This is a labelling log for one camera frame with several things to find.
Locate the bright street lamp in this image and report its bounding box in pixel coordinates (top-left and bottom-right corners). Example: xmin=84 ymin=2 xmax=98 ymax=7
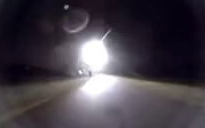
xmin=81 ymin=28 xmax=112 ymax=74

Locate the vehicle with headlight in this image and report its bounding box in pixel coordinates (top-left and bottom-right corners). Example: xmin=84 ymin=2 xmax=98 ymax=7
xmin=77 ymin=65 xmax=93 ymax=78

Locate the grey asphalt road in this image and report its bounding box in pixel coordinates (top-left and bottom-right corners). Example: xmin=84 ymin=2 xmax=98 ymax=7
xmin=0 ymin=73 xmax=205 ymax=128

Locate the dark roadside verge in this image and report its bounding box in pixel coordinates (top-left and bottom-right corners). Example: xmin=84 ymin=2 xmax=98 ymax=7
xmin=0 ymin=63 xmax=78 ymax=88

